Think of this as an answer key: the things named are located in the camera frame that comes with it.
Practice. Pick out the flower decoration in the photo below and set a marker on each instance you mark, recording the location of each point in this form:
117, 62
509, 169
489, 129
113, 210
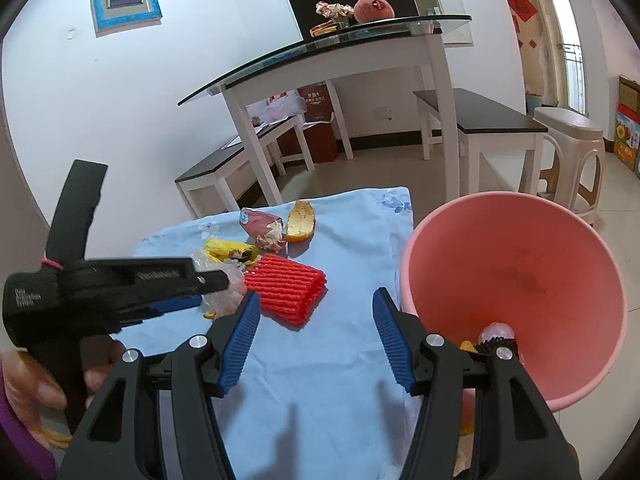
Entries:
337, 13

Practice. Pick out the white glass-top dining table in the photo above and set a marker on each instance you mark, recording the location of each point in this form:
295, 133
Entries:
397, 42

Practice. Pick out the purple left sleeve forearm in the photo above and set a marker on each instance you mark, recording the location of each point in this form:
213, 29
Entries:
22, 457

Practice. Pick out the pink snack wrapper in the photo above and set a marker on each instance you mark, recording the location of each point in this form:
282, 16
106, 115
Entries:
267, 230

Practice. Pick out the dark red paper bag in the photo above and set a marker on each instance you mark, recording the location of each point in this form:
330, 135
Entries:
318, 103

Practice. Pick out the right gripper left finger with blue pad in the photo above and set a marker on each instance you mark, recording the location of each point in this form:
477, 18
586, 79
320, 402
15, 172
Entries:
120, 438

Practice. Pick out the red round ornament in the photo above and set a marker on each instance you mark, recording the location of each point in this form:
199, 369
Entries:
367, 11

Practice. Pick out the pink plastic trash bucket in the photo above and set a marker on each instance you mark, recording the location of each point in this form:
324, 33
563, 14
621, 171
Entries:
521, 260

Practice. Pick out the right dark-top bench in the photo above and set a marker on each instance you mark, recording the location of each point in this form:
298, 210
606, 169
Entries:
483, 125

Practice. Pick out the beige plastic stool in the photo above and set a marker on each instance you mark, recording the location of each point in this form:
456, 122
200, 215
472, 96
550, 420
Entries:
574, 180

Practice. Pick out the left dark-top bench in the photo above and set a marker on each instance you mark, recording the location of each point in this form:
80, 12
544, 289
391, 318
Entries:
215, 168

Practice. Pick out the red foam fruit net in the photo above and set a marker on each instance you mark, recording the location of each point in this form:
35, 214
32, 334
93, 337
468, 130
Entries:
287, 289

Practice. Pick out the red trash bin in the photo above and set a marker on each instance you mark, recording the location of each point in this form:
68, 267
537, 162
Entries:
320, 140

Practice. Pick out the left hand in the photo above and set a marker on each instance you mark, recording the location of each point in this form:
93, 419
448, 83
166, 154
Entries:
29, 386

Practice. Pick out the yellow foam fruit net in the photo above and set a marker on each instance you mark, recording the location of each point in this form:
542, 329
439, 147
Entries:
468, 346

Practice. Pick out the dark-top bench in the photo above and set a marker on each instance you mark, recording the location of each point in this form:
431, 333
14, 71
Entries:
215, 168
483, 125

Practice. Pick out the colourful cardboard box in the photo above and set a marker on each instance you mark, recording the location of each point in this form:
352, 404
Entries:
627, 124

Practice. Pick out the white orange plastic bag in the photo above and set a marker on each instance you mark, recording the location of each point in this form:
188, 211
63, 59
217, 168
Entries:
496, 330

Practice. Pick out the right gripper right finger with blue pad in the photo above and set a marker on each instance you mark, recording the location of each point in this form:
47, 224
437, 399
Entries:
515, 433

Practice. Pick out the white plastic bag on bench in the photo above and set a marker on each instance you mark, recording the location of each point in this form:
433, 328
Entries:
278, 107

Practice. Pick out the orange peel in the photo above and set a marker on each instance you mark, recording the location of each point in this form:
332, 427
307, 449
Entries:
301, 222

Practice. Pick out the black foam fruit net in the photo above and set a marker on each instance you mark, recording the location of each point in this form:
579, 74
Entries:
494, 343

